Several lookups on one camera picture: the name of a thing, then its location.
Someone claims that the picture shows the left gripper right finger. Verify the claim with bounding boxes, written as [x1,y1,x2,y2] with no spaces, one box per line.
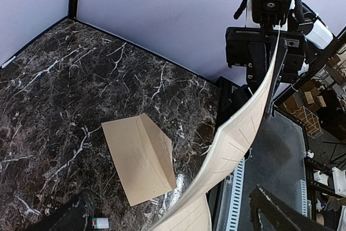
[249,185,329,230]

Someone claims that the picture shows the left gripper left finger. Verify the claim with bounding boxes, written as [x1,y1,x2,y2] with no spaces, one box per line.
[32,189,95,230]

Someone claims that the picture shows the brown paper envelope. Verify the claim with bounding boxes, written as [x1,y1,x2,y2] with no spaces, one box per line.
[102,113,177,206]

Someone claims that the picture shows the cream decorated letter paper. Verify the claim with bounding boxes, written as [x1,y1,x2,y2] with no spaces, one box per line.
[151,29,282,230]

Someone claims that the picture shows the white slotted cable duct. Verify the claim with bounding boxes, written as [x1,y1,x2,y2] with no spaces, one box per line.
[225,158,245,231]

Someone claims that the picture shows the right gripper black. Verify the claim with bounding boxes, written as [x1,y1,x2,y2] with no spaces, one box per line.
[225,27,307,119]

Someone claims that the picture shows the green white glue stick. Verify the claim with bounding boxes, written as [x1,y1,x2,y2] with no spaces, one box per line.
[92,217,109,229]

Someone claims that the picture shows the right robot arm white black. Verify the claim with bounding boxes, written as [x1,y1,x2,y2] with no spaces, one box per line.
[225,0,332,118]

